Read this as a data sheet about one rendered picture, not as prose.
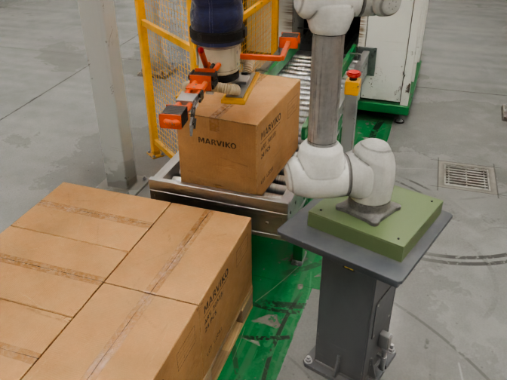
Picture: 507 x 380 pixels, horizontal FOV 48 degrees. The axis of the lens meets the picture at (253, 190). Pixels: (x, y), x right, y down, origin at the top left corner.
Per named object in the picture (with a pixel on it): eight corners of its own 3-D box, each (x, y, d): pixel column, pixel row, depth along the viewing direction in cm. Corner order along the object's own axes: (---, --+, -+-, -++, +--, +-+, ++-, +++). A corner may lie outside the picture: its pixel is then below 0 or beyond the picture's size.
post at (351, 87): (333, 239, 330) (347, 76, 278) (345, 241, 328) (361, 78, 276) (330, 246, 325) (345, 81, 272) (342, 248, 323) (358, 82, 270)
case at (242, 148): (231, 136, 323) (229, 68, 302) (297, 148, 310) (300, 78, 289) (181, 186, 276) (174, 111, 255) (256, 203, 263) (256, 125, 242)
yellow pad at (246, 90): (238, 75, 255) (238, 64, 253) (259, 75, 254) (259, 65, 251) (220, 103, 227) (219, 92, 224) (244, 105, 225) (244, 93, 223)
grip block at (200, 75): (194, 81, 220) (193, 67, 217) (218, 83, 218) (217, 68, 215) (188, 90, 213) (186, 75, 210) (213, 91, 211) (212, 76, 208)
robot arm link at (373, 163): (398, 205, 202) (407, 150, 191) (349, 209, 200) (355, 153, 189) (382, 182, 216) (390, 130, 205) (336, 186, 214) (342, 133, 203)
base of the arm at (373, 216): (407, 203, 214) (410, 191, 211) (375, 228, 200) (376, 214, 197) (367, 187, 225) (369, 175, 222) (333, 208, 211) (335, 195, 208)
